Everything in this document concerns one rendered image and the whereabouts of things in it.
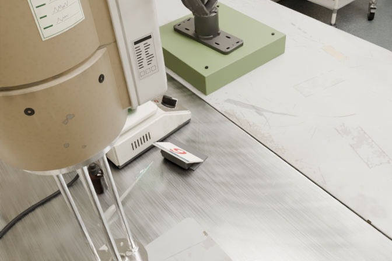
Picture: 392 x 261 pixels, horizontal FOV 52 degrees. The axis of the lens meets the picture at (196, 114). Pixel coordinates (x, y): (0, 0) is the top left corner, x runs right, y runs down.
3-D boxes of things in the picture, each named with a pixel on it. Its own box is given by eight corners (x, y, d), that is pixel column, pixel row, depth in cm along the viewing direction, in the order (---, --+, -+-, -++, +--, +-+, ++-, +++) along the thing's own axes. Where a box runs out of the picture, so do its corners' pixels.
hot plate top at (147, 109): (125, 86, 87) (124, 83, 87) (160, 110, 80) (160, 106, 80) (77, 113, 82) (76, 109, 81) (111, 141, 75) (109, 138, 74)
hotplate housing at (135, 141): (156, 97, 97) (151, 69, 91) (193, 121, 89) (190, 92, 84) (76, 145, 86) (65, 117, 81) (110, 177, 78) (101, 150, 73)
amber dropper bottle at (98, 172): (102, 196, 75) (93, 171, 70) (89, 191, 76) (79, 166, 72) (111, 184, 77) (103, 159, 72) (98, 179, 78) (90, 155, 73)
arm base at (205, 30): (225, 27, 92) (245, 15, 96) (168, 2, 104) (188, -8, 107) (226, 56, 97) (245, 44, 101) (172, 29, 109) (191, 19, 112)
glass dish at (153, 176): (170, 175, 77) (168, 168, 76) (150, 194, 74) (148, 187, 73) (149, 163, 80) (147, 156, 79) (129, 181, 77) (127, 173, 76)
